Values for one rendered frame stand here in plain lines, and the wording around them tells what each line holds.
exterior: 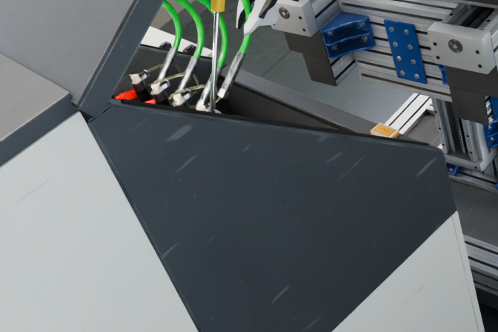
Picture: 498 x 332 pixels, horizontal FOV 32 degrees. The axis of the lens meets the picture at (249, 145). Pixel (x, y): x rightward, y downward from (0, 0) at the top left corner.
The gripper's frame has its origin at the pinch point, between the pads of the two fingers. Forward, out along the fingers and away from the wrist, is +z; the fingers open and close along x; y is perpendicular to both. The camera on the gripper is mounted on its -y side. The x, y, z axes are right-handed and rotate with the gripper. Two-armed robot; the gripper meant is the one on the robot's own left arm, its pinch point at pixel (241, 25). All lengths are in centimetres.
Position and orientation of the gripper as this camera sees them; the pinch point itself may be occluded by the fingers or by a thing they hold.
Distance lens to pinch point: 169.1
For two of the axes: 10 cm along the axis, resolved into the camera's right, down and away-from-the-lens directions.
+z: -4.4, 8.1, 3.9
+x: -5.1, -5.8, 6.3
